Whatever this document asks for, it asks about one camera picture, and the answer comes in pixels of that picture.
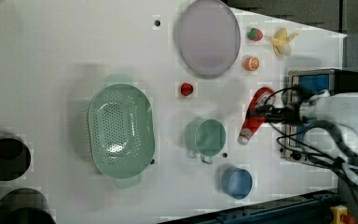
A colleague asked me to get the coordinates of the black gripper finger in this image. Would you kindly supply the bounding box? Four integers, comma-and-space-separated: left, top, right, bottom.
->
255, 105, 282, 114
264, 117, 284, 123

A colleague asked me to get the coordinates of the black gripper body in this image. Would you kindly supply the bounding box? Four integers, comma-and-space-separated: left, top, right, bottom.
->
281, 104, 302, 125

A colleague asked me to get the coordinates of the red ketchup bottle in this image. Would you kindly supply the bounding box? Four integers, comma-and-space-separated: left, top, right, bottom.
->
238, 87, 275, 146

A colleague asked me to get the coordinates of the lavender round plate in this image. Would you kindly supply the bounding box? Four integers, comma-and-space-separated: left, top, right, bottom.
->
175, 0, 241, 78

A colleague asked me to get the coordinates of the toy orange half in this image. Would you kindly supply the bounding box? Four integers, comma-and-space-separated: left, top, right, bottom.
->
243, 57, 260, 71

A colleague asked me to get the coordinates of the silver toaster oven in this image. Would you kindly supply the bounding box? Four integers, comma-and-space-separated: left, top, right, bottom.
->
282, 69, 358, 165

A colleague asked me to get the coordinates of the green mug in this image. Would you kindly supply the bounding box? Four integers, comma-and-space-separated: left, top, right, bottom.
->
185, 119, 226, 164

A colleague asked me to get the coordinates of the toy peeled banana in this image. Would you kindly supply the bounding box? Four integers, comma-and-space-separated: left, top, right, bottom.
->
269, 28, 298, 56

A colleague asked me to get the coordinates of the blue bowl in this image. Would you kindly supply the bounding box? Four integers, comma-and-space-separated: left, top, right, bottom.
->
221, 167, 253, 200

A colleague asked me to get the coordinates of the toy strawberry with green top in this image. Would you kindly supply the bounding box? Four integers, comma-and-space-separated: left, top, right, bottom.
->
247, 28, 264, 41

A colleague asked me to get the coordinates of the small red toy strawberry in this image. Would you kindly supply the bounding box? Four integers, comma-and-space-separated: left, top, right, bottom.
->
180, 82, 194, 97

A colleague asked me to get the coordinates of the yellow red emergency button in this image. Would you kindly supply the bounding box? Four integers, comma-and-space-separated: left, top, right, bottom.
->
330, 205, 356, 224

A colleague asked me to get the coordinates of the green perforated colander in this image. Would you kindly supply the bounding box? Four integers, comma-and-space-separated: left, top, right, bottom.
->
88, 75, 155, 189

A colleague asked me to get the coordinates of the black cylinder lower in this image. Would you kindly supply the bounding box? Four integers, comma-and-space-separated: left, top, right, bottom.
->
0, 188, 56, 224

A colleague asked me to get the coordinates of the black cylinder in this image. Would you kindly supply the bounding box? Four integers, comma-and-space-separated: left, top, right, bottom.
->
0, 188, 56, 224
0, 134, 32, 181

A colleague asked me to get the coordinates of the black cylinder upper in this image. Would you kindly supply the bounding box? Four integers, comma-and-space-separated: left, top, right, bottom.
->
0, 134, 32, 181

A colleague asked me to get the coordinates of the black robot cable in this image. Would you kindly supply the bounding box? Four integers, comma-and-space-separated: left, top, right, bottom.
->
268, 86, 358, 224

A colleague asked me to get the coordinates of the blue metal frame rail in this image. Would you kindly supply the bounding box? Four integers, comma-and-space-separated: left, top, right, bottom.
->
159, 190, 340, 224

